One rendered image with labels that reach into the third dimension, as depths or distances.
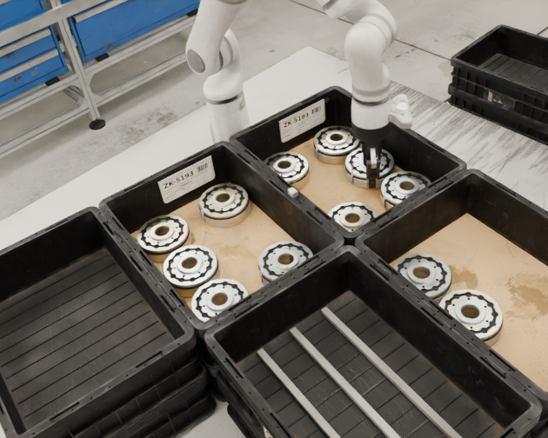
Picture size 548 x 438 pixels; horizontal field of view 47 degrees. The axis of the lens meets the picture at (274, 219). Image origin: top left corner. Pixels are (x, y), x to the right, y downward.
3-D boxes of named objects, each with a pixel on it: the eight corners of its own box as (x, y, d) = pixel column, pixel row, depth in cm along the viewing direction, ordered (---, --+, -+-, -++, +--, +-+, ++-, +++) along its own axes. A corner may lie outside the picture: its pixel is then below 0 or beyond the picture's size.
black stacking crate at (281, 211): (113, 245, 131) (96, 205, 123) (233, 182, 141) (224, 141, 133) (212, 375, 106) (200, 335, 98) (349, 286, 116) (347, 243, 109)
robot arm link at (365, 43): (377, 114, 114) (396, 89, 119) (377, 36, 104) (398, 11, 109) (341, 105, 117) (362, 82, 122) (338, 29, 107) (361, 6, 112)
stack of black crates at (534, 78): (437, 163, 241) (448, 58, 210) (484, 128, 254) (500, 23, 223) (534, 211, 218) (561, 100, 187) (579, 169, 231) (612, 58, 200)
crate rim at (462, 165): (226, 147, 135) (224, 138, 133) (336, 92, 146) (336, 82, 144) (350, 250, 110) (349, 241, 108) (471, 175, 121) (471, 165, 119)
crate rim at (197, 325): (98, 211, 124) (95, 202, 122) (226, 147, 135) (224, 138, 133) (202, 342, 99) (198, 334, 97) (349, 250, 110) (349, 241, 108)
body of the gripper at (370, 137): (350, 103, 125) (350, 142, 132) (352, 129, 119) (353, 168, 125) (388, 101, 124) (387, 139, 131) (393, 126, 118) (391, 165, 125)
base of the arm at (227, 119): (211, 157, 160) (196, 99, 148) (233, 137, 165) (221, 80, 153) (240, 167, 155) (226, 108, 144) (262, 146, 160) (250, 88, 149)
